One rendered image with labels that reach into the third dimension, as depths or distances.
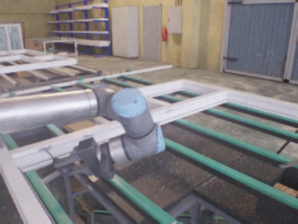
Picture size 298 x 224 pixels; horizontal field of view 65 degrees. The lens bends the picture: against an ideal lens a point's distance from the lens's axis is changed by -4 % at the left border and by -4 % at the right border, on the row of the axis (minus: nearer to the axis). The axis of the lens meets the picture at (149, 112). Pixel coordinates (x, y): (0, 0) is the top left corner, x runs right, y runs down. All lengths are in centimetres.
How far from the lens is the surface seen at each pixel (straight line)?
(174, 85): 194
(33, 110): 67
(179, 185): 130
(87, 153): 76
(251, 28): 737
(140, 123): 67
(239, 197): 129
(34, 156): 100
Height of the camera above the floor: 136
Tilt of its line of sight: 20 degrees down
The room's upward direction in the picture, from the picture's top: straight up
